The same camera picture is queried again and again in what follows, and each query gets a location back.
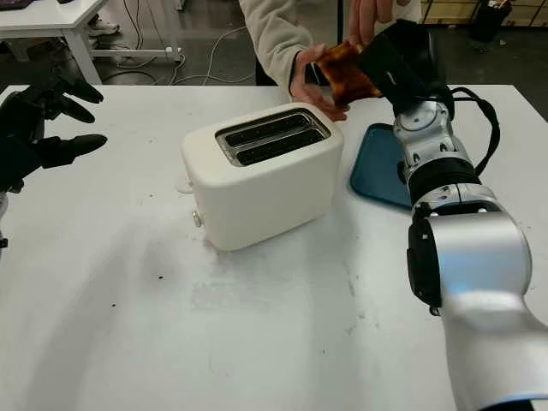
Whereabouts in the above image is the person left hand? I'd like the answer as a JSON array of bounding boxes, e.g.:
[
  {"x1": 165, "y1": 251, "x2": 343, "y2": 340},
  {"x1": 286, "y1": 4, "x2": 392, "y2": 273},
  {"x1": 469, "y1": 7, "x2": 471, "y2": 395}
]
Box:
[{"x1": 348, "y1": 0, "x2": 396, "y2": 48}]

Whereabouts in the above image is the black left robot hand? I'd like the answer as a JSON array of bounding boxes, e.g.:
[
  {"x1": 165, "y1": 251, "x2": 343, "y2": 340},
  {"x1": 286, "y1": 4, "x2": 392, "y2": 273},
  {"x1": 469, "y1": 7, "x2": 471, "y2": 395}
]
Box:
[{"x1": 0, "y1": 71, "x2": 108, "y2": 170}]

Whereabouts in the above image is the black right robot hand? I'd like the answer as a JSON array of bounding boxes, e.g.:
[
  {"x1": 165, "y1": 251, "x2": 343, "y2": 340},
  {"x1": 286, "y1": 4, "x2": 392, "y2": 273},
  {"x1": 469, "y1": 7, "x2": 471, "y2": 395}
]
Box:
[{"x1": 383, "y1": 19, "x2": 450, "y2": 103}]

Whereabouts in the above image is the person right hand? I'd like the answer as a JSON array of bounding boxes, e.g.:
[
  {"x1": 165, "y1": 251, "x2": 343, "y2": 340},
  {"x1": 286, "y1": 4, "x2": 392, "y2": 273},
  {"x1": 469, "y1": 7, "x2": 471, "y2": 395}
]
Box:
[{"x1": 289, "y1": 44, "x2": 351, "y2": 123}]

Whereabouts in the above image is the toast slice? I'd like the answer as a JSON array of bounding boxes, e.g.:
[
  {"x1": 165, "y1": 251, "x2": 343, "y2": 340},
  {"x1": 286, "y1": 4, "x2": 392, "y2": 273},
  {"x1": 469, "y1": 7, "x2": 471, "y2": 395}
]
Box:
[{"x1": 315, "y1": 41, "x2": 383, "y2": 107}]

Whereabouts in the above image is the person right forearm cream sleeve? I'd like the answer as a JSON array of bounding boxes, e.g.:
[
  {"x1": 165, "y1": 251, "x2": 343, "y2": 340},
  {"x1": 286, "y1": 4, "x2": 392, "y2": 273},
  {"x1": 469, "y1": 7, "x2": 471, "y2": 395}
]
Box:
[{"x1": 238, "y1": 0, "x2": 319, "y2": 94}]

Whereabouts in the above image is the person in black trousers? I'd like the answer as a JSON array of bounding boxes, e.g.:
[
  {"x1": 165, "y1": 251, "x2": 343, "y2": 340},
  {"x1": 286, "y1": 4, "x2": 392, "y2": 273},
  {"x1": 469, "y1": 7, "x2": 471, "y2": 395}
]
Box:
[{"x1": 238, "y1": 0, "x2": 425, "y2": 89}]

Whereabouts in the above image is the cream two-slot toaster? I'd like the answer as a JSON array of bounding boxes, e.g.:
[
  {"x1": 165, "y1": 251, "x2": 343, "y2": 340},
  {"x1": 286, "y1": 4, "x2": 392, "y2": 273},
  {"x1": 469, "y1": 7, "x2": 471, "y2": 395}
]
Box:
[{"x1": 173, "y1": 101, "x2": 346, "y2": 253}]

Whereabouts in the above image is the wooden shipping crate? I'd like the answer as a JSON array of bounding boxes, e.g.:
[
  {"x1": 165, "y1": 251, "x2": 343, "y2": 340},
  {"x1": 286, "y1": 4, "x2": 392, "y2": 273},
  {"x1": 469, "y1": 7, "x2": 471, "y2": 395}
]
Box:
[{"x1": 421, "y1": 0, "x2": 548, "y2": 27}]

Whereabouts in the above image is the black waste bin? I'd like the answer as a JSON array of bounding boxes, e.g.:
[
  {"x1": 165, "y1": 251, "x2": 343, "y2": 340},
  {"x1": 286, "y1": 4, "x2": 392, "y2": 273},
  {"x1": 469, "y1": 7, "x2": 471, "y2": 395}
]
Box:
[{"x1": 470, "y1": 0, "x2": 514, "y2": 43}]

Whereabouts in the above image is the white office desk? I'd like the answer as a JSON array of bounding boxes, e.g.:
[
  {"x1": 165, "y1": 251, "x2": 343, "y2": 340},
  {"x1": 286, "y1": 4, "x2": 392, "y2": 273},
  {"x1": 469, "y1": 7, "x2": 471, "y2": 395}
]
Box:
[{"x1": 0, "y1": 0, "x2": 185, "y2": 86}]

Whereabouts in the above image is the blue plastic tray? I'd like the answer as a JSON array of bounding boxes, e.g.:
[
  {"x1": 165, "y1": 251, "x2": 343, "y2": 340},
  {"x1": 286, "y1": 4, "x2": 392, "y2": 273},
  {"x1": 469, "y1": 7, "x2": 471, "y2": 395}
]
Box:
[{"x1": 348, "y1": 122, "x2": 414, "y2": 211}]

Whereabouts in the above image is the white sneaker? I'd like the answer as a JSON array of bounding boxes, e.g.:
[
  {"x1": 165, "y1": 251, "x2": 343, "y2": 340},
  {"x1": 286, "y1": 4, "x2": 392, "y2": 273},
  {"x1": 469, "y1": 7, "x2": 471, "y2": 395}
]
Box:
[{"x1": 87, "y1": 15, "x2": 122, "y2": 39}]

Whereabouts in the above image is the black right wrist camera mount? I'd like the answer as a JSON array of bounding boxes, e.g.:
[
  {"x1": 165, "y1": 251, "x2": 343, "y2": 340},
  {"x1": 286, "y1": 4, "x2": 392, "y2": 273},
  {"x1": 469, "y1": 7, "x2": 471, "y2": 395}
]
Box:
[{"x1": 357, "y1": 33, "x2": 430, "y2": 115}]

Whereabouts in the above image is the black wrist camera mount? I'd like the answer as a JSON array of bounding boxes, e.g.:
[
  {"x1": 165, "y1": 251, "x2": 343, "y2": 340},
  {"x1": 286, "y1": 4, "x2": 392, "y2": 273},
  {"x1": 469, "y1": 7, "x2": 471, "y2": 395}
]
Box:
[
  {"x1": 0, "y1": 140, "x2": 44, "y2": 194},
  {"x1": 357, "y1": 33, "x2": 430, "y2": 115}
]

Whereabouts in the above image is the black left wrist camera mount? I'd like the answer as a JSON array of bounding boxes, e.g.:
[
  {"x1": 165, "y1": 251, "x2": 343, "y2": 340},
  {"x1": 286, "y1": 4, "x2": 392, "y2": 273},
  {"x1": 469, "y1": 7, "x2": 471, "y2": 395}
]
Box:
[{"x1": 0, "y1": 140, "x2": 44, "y2": 194}]

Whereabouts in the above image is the white floor cable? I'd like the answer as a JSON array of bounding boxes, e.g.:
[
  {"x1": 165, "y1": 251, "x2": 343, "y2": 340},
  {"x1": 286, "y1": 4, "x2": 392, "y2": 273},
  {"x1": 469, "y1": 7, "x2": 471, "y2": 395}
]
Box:
[{"x1": 102, "y1": 23, "x2": 258, "y2": 86}]

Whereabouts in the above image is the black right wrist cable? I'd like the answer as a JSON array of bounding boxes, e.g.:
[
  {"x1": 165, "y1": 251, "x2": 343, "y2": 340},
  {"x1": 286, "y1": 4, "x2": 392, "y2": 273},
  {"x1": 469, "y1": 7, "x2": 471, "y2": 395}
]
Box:
[{"x1": 444, "y1": 85, "x2": 502, "y2": 177}]

